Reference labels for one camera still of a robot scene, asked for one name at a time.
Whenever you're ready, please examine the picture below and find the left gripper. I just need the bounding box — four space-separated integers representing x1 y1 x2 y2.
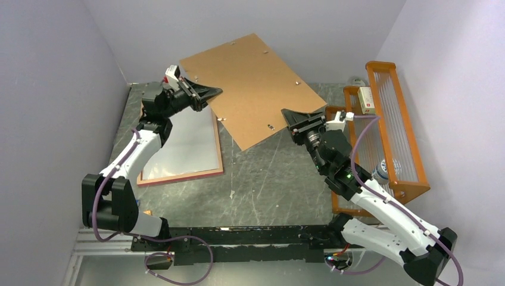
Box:
161 77 222 119

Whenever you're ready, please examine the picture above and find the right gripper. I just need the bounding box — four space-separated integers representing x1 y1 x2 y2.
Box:
282 108 329 173

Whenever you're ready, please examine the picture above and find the brown frame backing board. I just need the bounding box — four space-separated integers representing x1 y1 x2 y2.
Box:
180 33 326 151

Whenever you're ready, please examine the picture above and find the pink wooden picture frame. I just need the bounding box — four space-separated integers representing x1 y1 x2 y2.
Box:
136 104 225 188

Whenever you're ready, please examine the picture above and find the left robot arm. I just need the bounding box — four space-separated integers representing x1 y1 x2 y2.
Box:
81 77 223 250

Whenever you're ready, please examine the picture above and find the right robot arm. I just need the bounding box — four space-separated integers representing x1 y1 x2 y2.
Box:
281 108 463 285

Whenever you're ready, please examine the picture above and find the small white red box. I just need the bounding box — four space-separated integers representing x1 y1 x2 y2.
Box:
358 86 376 114

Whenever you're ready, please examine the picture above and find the orange wooden rack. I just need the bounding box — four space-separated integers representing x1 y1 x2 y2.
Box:
325 60 431 219

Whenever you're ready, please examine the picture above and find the white blue can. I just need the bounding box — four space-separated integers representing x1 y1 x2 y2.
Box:
372 159 401 185

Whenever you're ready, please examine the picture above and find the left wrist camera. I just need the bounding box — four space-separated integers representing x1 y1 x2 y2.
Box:
164 64 180 86

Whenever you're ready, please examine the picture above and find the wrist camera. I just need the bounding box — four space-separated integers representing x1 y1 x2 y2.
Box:
325 111 354 132
164 64 180 86

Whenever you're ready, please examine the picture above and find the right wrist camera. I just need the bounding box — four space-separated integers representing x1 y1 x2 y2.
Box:
325 111 354 132

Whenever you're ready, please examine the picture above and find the white round wall object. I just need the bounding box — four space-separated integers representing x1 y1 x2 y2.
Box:
350 77 367 87

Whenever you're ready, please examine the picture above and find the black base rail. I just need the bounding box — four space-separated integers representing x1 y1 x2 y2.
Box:
131 225 348 266

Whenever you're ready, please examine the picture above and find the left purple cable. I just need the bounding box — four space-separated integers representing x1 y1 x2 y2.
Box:
91 128 214 286

